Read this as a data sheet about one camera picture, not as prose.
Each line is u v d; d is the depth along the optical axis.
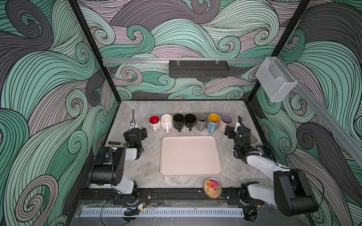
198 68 0.95
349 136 0.53
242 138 0.65
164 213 0.70
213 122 0.93
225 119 0.99
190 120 0.98
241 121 0.73
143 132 0.88
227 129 0.81
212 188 0.73
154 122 1.01
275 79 0.79
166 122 0.98
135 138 0.72
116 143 0.94
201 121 0.95
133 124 0.81
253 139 0.93
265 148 0.82
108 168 0.45
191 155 0.87
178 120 0.96
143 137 0.86
